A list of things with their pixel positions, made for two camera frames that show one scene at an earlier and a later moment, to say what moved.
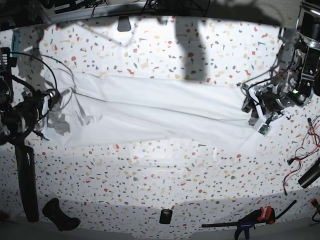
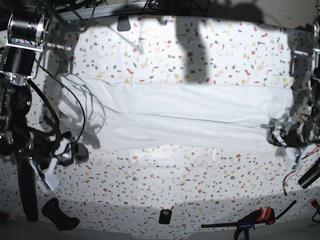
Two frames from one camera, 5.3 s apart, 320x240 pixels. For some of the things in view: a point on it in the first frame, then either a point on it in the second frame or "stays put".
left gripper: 49,98 -> 64,150
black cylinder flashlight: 310,176 stays put
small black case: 166,216 stays put
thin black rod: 286,209 stays put
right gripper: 266,103 -> 287,132
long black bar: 25,157 stays put
